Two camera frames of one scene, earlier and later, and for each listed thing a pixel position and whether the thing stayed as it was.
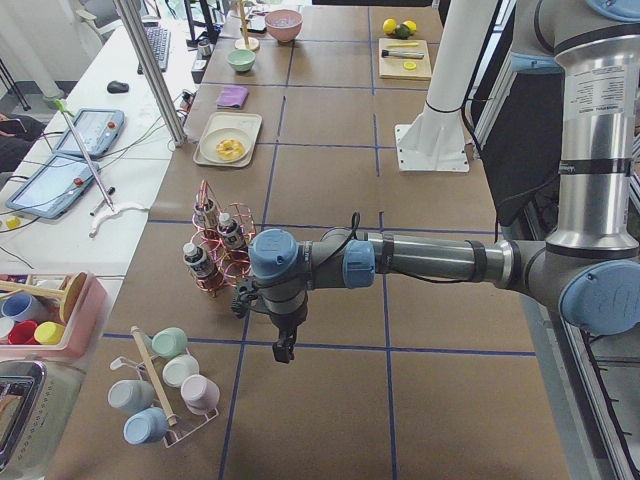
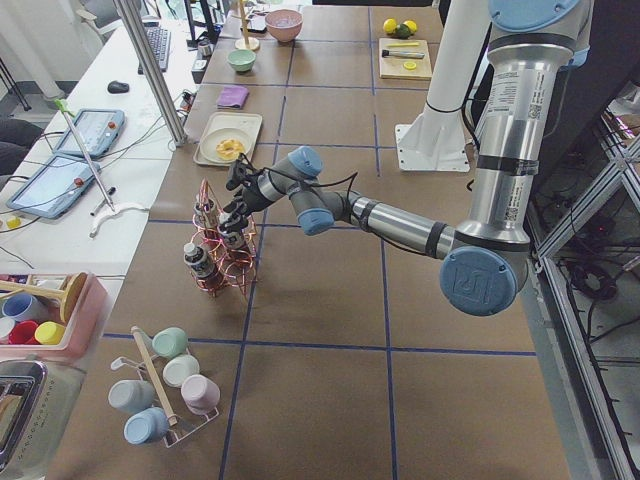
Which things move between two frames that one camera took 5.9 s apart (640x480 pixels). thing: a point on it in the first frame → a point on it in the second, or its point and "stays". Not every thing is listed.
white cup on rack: (178, 367) stays
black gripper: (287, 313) → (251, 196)
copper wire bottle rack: (220, 247) stays
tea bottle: (229, 228) stays
